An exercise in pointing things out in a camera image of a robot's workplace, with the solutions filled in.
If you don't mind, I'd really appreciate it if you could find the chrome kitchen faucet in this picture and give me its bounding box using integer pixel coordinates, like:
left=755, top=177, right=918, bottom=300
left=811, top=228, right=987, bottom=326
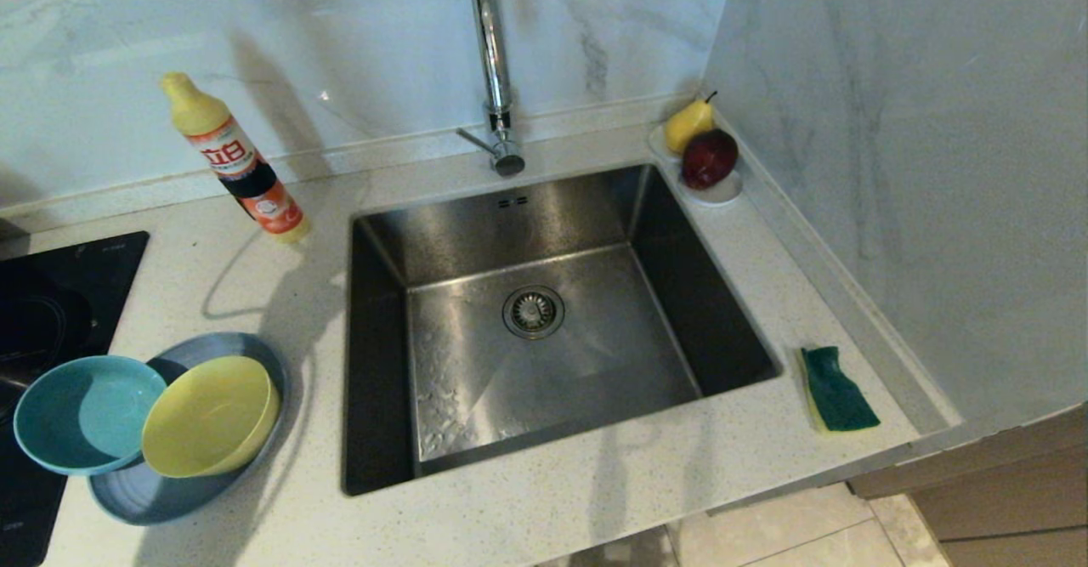
left=472, top=0, right=528, bottom=179

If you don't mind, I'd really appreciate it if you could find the yellow dish soap bottle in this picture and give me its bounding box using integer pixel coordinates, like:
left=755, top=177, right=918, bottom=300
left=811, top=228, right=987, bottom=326
left=161, top=72, right=311, bottom=245

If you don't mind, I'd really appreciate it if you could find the green and yellow sponge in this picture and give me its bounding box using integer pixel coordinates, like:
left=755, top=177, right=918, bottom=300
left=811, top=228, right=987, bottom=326
left=797, top=345, right=881, bottom=434

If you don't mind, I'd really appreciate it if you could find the stainless steel sink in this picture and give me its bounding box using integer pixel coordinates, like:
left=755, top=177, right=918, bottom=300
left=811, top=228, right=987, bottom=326
left=342, top=163, right=781, bottom=497

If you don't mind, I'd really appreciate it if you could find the grey-blue plate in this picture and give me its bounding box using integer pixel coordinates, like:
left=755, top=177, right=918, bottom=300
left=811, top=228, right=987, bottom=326
left=88, top=332, right=290, bottom=525

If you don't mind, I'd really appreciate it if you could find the teal bowl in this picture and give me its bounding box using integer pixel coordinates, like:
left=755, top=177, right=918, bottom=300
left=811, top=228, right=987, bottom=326
left=13, top=355, right=168, bottom=476

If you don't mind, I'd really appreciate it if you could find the black induction cooktop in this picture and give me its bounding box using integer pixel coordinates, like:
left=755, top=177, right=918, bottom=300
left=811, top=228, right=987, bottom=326
left=0, top=230, right=151, bottom=567

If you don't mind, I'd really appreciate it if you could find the yellow pear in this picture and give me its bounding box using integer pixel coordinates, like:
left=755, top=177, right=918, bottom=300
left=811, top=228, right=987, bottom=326
left=664, top=91, right=719, bottom=157

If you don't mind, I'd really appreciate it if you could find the light wood cabinet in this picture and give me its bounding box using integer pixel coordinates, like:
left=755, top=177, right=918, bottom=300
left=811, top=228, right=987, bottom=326
left=847, top=403, right=1088, bottom=567

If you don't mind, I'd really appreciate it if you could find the metal sink drain strainer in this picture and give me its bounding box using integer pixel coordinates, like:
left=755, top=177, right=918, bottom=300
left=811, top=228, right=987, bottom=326
left=502, top=286, right=567, bottom=341

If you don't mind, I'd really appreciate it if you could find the dark red apple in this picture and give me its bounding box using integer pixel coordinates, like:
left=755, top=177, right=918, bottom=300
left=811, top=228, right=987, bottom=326
left=680, top=128, right=739, bottom=191

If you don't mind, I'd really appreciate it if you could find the yellow bowl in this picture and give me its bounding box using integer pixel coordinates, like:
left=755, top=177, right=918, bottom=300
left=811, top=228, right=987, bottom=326
left=140, top=355, right=281, bottom=479

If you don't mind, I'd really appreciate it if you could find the chrome faucet lever handle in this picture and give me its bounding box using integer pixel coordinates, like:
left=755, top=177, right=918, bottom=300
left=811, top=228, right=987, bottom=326
left=456, top=128, right=502, bottom=158

